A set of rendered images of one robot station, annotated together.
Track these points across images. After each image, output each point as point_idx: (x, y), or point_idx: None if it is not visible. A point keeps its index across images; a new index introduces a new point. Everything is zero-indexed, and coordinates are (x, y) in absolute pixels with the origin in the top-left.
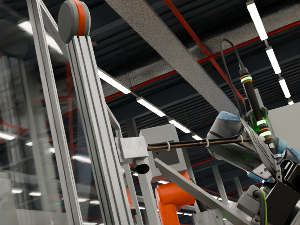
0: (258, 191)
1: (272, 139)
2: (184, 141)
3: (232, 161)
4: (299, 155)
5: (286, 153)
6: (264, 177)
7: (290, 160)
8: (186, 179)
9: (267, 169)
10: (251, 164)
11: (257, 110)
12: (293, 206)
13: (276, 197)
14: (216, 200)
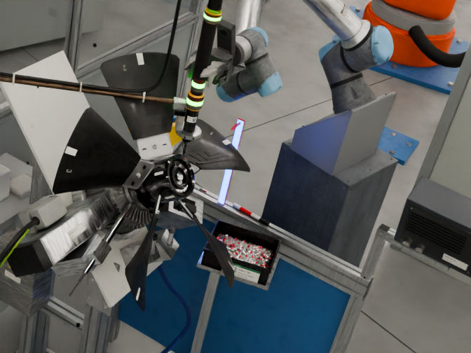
0: (17, 233)
1: (259, 74)
2: (42, 80)
3: (121, 113)
4: (379, 58)
5: (359, 45)
6: (141, 157)
7: (361, 55)
8: (22, 126)
9: (159, 146)
10: (144, 128)
11: (198, 67)
12: (34, 272)
13: (23, 254)
14: (41, 167)
